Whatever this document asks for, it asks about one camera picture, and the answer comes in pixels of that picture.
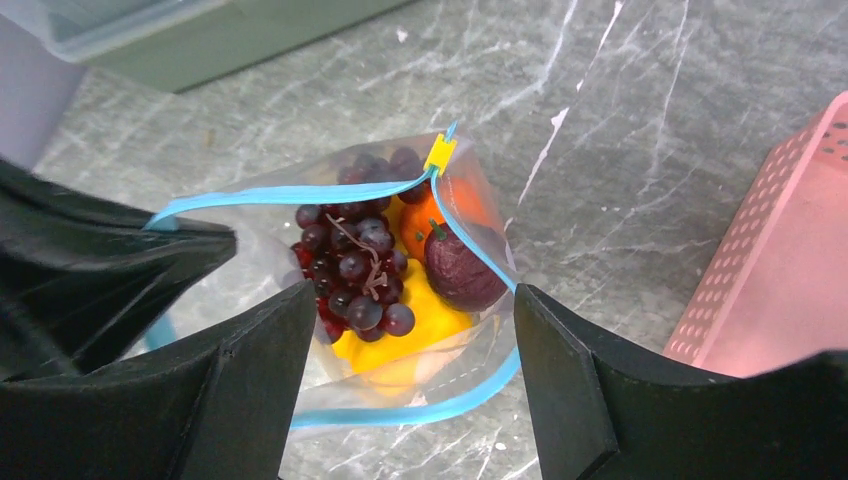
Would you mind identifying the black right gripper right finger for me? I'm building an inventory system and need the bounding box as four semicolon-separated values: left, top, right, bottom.
514;284;847;479

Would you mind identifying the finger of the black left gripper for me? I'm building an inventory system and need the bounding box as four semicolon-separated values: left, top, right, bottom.
1;161;236;381

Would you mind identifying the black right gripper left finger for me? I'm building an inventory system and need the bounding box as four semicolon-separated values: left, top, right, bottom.
1;281;316;479

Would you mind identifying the yellow bell pepper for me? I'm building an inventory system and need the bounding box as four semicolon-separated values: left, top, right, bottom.
332;198;473;373

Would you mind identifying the dark red passion fruit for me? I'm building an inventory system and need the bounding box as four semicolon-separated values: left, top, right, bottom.
424;219;507;312

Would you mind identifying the dark purple grape bunch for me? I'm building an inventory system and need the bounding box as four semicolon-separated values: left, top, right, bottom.
291;147;425;343

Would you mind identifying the clear zip top bag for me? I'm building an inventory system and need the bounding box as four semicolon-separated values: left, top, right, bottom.
144;126;519;435

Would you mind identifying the orange fruit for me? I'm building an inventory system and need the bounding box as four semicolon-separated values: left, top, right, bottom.
399;179;499;264

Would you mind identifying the pink plastic basket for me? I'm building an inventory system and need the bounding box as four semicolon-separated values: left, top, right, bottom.
664;95;847;377

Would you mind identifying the grey green storage box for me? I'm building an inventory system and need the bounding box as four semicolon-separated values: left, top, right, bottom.
1;1;402;93

